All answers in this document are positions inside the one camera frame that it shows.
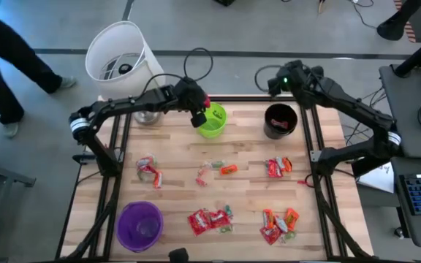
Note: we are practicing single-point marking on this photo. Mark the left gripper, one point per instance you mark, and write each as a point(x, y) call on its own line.
point(190, 96)

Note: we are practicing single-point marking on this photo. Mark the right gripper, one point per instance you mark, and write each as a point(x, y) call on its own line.
point(294, 76)

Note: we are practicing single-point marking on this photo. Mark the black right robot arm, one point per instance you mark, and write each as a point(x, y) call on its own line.
point(353, 106)

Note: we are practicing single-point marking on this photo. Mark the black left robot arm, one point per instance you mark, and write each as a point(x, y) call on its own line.
point(130, 104)

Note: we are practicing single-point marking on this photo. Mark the red candy bar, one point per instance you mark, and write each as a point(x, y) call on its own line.
point(279, 124)

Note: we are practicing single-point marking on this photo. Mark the red clear-wrapped candy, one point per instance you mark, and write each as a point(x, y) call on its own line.
point(203, 171)

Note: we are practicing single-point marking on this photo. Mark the red candy pack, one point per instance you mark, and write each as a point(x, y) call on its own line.
point(148, 169)
point(144, 161)

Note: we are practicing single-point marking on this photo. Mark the small red wrapped candy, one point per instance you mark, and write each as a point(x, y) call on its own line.
point(200, 181)

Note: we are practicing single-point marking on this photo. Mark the red and white candy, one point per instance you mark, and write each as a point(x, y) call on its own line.
point(281, 224)

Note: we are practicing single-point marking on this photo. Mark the green plastic bucket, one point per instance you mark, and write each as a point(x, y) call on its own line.
point(216, 126)

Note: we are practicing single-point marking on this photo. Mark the white shade silver table lamp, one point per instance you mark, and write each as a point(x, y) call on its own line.
point(137, 84)

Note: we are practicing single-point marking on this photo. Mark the black plastic bucket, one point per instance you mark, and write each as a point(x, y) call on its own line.
point(272, 133)

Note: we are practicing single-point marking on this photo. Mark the black stand leg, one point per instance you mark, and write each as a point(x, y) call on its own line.
point(391, 27)

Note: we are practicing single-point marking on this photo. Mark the black pole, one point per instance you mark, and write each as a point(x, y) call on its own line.
point(419, 55)

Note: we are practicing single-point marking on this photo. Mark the white paper sheet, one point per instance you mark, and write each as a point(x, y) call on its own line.
point(378, 179)

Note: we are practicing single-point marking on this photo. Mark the purple plastic bucket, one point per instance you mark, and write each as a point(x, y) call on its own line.
point(139, 226)

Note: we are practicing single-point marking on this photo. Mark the black rounded object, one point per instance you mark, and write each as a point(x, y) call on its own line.
point(178, 255)

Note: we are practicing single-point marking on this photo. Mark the silver mounting bracket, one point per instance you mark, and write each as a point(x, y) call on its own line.
point(315, 156)

